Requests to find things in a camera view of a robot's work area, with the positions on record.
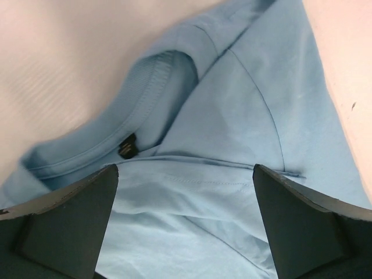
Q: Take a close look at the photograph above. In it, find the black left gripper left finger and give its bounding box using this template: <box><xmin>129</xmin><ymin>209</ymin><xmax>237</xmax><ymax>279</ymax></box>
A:
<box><xmin>1</xmin><ymin>165</ymin><xmax>119</xmax><ymax>278</ymax></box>

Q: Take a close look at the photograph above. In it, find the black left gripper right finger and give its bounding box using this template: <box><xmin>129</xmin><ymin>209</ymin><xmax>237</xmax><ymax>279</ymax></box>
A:
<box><xmin>253</xmin><ymin>164</ymin><xmax>371</xmax><ymax>279</ymax></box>

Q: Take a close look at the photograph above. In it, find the light blue printed t-shirt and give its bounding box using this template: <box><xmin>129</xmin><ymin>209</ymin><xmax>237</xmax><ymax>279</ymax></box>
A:
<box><xmin>1</xmin><ymin>1</ymin><xmax>370</xmax><ymax>278</ymax></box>

